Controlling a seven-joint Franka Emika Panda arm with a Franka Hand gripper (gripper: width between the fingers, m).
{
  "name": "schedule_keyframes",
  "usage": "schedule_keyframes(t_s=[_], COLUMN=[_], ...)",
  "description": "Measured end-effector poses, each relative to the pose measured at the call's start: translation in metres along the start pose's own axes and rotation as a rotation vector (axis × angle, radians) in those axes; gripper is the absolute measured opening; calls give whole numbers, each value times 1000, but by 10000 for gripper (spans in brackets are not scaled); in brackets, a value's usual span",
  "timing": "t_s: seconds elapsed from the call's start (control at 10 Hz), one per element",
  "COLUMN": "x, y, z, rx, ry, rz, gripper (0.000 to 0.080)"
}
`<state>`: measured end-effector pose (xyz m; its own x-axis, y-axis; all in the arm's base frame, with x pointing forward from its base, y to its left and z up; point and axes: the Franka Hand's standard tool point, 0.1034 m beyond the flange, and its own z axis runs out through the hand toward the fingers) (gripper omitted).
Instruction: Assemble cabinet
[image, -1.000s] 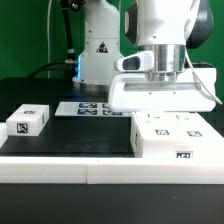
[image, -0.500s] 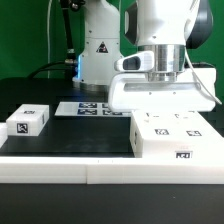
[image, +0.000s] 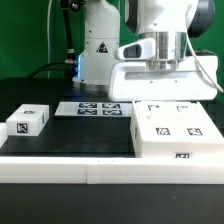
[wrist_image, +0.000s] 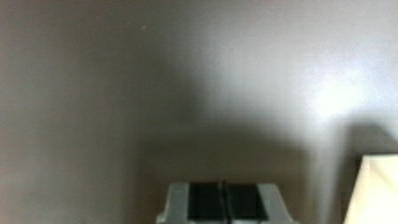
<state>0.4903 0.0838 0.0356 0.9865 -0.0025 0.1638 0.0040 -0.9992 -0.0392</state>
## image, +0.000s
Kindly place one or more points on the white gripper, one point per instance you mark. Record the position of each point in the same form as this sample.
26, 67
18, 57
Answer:
134, 81

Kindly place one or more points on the white cabinet door panel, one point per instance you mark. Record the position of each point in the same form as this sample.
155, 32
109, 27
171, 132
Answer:
153, 121
192, 123

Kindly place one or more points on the white cabinet body box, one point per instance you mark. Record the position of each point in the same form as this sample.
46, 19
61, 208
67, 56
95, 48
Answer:
176, 148

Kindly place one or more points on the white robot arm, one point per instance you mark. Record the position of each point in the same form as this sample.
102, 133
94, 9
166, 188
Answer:
160, 64

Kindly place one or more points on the white cabinet top block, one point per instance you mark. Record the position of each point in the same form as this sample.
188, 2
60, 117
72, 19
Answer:
28, 120

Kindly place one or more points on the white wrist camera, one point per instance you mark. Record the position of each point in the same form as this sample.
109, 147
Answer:
144, 49

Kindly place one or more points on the white marker base plate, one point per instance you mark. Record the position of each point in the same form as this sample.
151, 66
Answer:
94, 109

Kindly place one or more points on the white border fence rail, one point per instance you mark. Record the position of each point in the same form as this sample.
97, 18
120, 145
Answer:
111, 170

